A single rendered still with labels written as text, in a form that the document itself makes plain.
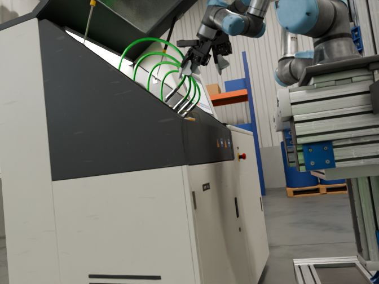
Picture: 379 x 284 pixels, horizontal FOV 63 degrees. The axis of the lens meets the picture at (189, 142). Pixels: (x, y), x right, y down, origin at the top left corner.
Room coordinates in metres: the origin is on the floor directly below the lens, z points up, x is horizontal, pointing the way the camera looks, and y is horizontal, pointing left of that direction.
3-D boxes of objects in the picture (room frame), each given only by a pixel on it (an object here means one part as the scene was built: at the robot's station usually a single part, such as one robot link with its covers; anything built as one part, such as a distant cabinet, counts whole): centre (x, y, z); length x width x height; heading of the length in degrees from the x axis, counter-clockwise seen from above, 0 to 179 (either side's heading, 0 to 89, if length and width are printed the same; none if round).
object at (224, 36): (1.44, -0.20, 1.35); 0.09 x 0.08 x 0.12; 69
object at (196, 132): (1.36, -0.09, 0.87); 0.62 x 0.04 x 0.16; 159
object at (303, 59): (1.48, -0.62, 1.20); 0.13 x 0.12 x 0.14; 23
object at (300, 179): (5.88, -2.32, 0.51); 1.20 x 0.85 x 1.02; 75
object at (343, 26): (0.99, -0.50, 1.20); 0.13 x 0.12 x 0.14; 126
